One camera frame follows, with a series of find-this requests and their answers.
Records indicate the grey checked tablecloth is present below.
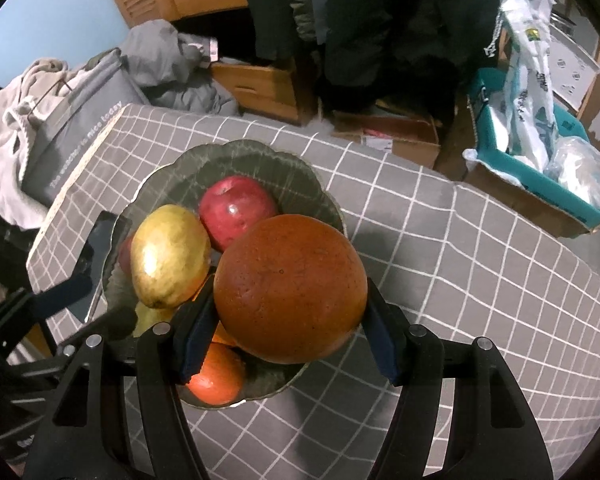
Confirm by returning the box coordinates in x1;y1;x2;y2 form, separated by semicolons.
26;105;600;480

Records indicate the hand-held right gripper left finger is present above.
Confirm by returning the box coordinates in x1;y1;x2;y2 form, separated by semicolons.
22;275;218;480

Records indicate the brown cardboard box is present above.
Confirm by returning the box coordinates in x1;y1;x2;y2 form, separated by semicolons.
450;95;596;238

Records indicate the flat cardboard box red label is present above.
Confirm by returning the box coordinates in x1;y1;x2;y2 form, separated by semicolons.
330;105;442;168

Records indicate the large black coat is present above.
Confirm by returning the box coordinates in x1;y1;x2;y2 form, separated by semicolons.
325;0;501;126

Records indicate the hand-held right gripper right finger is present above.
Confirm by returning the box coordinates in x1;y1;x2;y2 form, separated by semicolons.
361;277;556;480

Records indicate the grey clothing pile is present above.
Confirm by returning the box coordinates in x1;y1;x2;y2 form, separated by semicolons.
120;19;241;116

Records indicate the green scalloped glass plate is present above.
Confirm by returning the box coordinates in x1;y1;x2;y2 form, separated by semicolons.
102;139;346;408

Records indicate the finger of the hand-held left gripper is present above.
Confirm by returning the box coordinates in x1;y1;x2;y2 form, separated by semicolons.
32;211;120;323
55;305;140;361

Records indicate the red apple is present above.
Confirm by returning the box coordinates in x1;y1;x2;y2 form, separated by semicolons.
198;176;279;253
117;234;136;273

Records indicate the dark coat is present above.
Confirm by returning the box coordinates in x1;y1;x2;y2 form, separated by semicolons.
242;0;301;61

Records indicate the clear plastic bag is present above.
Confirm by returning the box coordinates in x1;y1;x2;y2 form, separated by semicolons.
545;136;600;208

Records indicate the printed white plastic bag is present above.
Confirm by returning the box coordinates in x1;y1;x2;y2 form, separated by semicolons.
480;0;561;171

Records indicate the grey jacket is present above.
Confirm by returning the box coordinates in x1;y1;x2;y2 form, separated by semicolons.
287;0;331;43

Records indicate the grey tote bag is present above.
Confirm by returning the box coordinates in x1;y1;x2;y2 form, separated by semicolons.
22;50;151;206

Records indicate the wooden drawer box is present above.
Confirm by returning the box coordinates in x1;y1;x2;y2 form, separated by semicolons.
211;60;303;126

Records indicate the yellow-green pear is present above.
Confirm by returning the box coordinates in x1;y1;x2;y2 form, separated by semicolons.
130;204;212;309
132;302;178;338

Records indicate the orange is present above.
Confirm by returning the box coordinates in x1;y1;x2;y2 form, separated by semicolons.
186;342;247;407
213;214;369;365
207;322;238;348

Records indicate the teal box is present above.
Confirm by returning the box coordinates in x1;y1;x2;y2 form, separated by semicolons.
467;67;600;231

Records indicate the beige blanket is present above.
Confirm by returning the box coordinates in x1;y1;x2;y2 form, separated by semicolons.
0;58;88;231

